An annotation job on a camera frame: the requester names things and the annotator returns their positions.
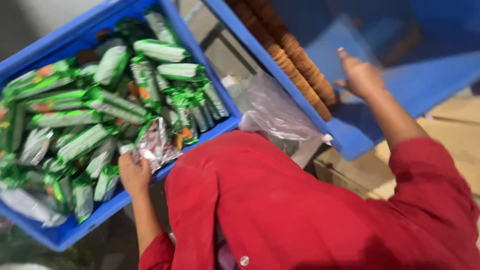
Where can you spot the person's right hand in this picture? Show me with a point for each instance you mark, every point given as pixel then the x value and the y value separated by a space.
pixel 363 80

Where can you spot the person's left hand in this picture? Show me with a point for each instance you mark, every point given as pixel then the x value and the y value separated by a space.
pixel 134 176

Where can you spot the person's left fingers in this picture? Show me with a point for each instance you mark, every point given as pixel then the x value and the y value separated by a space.
pixel 141 161

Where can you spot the silver foil wrapper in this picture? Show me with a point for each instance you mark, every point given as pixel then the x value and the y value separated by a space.
pixel 155 144

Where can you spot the pile of green biscuit packets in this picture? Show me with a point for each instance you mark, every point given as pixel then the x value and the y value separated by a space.
pixel 86 112

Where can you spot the blue plastic crate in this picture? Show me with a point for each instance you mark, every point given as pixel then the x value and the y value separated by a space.
pixel 210 129
pixel 423 82

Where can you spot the clear plastic bag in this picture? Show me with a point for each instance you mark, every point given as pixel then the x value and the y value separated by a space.
pixel 275 108

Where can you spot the person's red garment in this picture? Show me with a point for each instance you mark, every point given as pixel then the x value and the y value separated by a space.
pixel 300 210

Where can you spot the rows of brown round biscuits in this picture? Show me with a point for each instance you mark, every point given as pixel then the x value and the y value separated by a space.
pixel 296 60

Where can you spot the brown cardboard box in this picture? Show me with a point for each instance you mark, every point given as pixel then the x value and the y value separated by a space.
pixel 455 127

